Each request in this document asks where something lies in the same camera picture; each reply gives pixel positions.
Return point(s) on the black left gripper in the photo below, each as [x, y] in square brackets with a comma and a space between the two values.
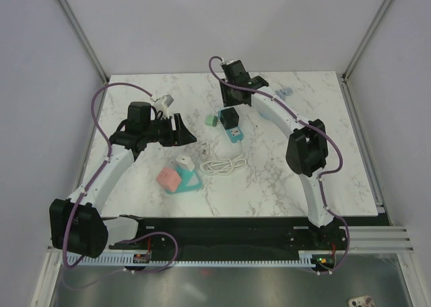
[181, 136]

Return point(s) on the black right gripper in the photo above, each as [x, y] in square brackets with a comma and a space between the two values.
[227, 101]

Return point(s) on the black cube charger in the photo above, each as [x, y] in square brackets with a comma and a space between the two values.
[229, 118]

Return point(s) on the white charger plug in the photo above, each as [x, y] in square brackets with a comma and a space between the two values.
[185, 162]

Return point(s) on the blue rectangular power strip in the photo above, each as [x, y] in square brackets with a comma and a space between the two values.
[235, 135]

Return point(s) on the teal triangular power strip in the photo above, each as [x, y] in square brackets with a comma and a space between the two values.
[190, 181]

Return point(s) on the pink cube socket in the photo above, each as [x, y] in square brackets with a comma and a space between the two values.
[169, 179]

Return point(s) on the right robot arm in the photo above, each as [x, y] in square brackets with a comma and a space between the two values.
[310, 153]

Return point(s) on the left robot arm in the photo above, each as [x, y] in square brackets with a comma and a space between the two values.
[76, 223]

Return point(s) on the green plug adapter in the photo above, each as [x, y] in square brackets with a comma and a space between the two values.
[212, 121]

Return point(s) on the blue round power strip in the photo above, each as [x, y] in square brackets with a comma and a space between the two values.
[268, 115]

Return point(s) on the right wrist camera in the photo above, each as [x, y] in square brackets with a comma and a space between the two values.
[224, 62]

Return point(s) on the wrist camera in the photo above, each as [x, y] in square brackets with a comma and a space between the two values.
[224, 62]
[162, 105]

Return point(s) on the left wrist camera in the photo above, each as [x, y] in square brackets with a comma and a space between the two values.
[162, 105]

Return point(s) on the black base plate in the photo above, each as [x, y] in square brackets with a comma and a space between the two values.
[225, 238]

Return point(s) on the white cable duct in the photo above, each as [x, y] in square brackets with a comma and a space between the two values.
[140, 258]

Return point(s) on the right aluminium frame post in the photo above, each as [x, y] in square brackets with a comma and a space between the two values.
[371, 30]

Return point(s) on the aluminium frame post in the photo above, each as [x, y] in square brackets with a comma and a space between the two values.
[83, 39]
[371, 30]

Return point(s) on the left aluminium frame post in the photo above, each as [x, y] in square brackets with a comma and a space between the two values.
[83, 39]

